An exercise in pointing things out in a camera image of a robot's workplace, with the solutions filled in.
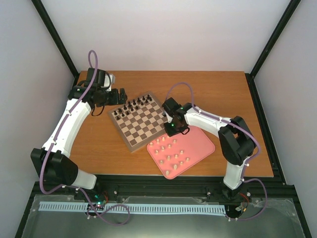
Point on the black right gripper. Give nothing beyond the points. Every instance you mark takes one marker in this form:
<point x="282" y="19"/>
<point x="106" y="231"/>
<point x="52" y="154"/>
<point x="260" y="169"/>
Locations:
<point x="170" y="133"/>

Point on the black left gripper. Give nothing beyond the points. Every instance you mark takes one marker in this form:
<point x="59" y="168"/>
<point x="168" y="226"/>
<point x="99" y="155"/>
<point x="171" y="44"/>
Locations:
<point x="123" y="96"/>

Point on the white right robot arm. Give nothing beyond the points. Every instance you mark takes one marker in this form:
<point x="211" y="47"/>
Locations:
<point x="236" y="140"/>

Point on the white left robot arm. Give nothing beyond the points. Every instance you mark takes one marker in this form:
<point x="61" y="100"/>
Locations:
<point x="52" y="161"/>

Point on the wooden chess board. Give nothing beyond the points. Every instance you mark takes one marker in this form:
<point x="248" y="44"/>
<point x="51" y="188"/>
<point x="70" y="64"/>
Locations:
<point x="141" y="126"/>

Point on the pink plastic tray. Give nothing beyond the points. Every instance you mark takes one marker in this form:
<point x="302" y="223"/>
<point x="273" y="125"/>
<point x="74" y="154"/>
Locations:
<point x="196" y="146"/>

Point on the light blue cable duct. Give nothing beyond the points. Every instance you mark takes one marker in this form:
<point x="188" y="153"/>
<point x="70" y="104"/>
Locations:
<point x="138" y="209"/>

